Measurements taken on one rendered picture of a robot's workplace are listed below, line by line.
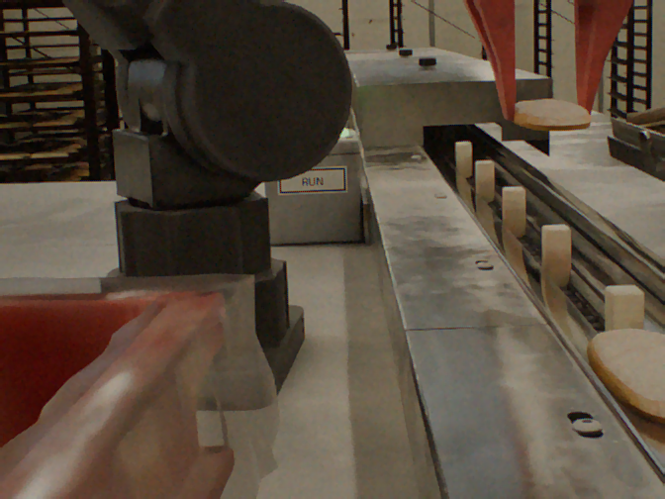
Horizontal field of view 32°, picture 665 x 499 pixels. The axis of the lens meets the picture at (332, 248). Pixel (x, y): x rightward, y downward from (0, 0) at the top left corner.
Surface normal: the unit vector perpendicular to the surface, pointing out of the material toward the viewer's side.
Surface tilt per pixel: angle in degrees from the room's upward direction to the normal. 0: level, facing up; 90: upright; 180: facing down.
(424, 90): 90
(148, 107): 99
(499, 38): 111
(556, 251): 90
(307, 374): 0
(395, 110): 90
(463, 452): 0
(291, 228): 90
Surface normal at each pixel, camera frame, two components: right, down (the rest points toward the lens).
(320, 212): 0.00, 0.19
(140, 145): -0.89, 0.12
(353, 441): -0.04, -0.98
